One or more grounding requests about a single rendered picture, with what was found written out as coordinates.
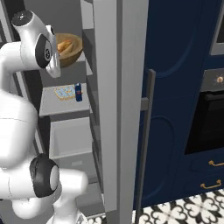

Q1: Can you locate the black built-in oven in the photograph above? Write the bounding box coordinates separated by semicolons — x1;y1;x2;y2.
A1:
184;67;224;156

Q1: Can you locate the grey fridge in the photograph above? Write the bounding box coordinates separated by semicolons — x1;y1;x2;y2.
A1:
0;0;106;224

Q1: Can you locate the grey microwave oven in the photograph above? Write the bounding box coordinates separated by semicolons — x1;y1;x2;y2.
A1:
209;0;224;56

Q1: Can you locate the wooden bowl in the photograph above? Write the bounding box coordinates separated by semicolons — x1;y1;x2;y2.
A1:
54;32;84;69

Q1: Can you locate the tan chicken drumstick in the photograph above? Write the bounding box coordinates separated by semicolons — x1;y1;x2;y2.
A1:
59;45;74;57

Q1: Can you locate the dark grey fridge door handle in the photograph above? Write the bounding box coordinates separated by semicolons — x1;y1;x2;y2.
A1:
135;68;157;224

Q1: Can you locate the grey fridge door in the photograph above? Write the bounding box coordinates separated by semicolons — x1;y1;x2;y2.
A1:
80;0;150;224

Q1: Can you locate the grey fridge shelf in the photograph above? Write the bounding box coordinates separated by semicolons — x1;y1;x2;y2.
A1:
38;82;92;118

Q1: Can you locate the blue patterned flat food pack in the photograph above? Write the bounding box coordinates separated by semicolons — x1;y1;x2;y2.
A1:
53;84;77;101

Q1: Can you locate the orange sweet potato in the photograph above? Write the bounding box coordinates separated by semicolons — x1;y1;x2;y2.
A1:
57;39;74;53

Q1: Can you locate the navy blue drawer front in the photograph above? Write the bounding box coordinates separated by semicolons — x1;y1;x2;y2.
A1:
188;154;224;175
174;171;224;200

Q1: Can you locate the pale grey fridge drawer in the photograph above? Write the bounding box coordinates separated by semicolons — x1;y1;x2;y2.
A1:
48;116;95;160

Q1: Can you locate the navy blue tall cupboard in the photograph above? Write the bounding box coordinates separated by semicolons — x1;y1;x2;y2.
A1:
133;0;224;210

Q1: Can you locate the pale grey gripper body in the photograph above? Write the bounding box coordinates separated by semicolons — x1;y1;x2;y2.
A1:
45;43;62;79

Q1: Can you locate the gold drawer handle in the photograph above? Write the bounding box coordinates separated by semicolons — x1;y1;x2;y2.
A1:
199;179;223;190
207;159;224;167

